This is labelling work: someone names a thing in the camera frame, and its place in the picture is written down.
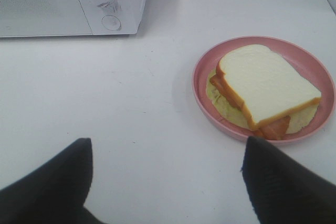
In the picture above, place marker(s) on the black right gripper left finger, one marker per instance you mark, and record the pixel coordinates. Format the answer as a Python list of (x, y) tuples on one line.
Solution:
[(55, 192)]

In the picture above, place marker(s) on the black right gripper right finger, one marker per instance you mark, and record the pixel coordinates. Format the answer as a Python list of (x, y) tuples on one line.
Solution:
[(283, 191)]

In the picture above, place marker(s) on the pink round plate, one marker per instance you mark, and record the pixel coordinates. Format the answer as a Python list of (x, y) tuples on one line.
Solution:
[(303, 61)]

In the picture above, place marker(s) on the white bread sandwich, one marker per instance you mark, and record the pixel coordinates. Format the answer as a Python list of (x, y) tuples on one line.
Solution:
[(257, 89)]

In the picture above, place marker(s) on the round white door button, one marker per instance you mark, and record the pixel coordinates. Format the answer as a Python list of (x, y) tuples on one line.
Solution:
[(111, 22)]

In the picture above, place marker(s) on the white microwave door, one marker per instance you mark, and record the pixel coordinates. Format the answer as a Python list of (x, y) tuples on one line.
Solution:
[(31, 18)]

